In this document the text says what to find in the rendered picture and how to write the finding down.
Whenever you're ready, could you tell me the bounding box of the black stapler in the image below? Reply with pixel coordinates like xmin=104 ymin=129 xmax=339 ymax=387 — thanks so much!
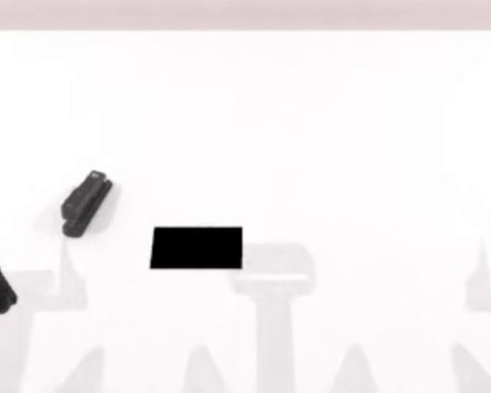
xmin=60 ymin=169 xmax=114 ymax=239

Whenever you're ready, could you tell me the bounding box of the black rectangular card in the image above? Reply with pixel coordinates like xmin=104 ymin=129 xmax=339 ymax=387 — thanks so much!
xmin=149 ymin=225 xmax=244 ymax=271

